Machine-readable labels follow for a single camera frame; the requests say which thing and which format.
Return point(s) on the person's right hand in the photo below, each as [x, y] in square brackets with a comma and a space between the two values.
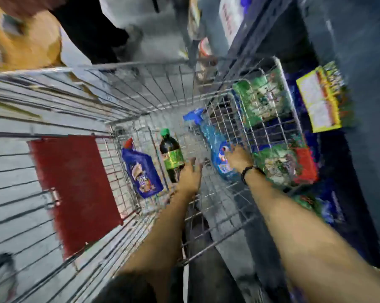
[239, 159]

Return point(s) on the person's left hand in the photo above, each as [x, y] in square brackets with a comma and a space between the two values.
[189, 178]

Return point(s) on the dark Sunny bottle green cap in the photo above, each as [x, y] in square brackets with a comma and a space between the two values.
[171, 154]

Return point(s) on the blue spray bottles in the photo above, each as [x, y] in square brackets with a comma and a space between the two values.
[213, 138]

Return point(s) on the blue Harpic bottle red cap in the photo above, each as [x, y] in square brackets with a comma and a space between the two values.
[142, 175]

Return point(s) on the row of small green packets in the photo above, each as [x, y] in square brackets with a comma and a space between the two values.
[262, 97]

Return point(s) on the person's right forearm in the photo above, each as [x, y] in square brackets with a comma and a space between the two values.
[303, 249]

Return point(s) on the person's left forearm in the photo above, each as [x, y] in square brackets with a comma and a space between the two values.
[158, 242]

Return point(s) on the person's dark trousers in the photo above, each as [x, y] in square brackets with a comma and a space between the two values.
[209, 274]

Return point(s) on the yellow green shelf price label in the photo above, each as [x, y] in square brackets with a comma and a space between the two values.
[319, 97]

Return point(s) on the person's black shirt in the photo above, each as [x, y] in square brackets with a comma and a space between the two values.
[130, 290]

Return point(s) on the white red-print product pack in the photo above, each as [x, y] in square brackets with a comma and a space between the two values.
[232, 15]

